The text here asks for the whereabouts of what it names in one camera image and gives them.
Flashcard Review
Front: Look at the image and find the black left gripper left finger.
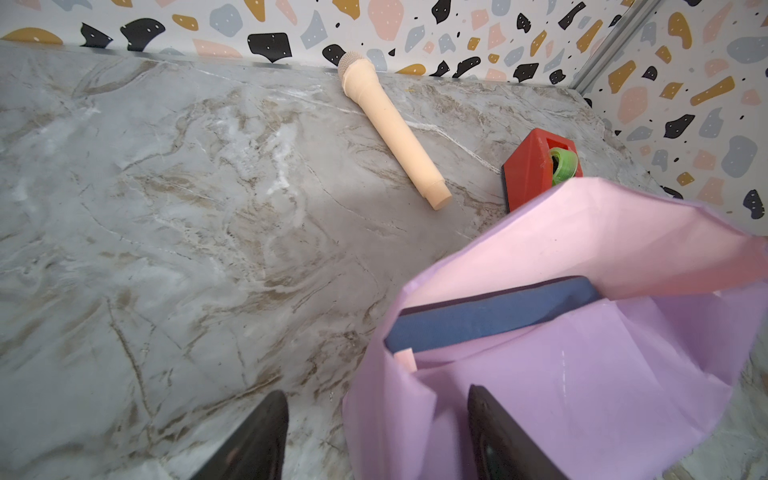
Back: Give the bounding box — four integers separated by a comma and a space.
191, 390, 289, 480

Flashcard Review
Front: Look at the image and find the red tape dispenser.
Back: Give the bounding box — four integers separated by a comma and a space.
501, 128, 583, 212

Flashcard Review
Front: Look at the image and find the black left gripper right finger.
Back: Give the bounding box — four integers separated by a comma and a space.
467, 385, 567, 480

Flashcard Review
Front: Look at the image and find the beige toy microphone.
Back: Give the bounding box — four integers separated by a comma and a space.
338, 52, 452, 211

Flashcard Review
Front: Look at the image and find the aluminium corner post right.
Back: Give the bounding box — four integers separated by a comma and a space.
570, 0, 662, 94

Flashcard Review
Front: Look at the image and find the pink wrapping paper sheet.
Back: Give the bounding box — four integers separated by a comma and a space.
342, 177, 767, 479

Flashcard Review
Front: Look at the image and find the navy blue gift box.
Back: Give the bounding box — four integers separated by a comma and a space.
384, 276, 603, 353

